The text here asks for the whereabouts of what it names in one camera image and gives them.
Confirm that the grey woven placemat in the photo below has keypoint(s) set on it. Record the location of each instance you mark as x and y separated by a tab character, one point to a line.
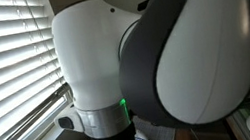
158	132

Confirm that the white window blinds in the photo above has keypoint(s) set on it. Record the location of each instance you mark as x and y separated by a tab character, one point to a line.
8	58

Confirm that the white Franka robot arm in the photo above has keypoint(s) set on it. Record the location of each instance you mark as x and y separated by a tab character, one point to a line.
196	52

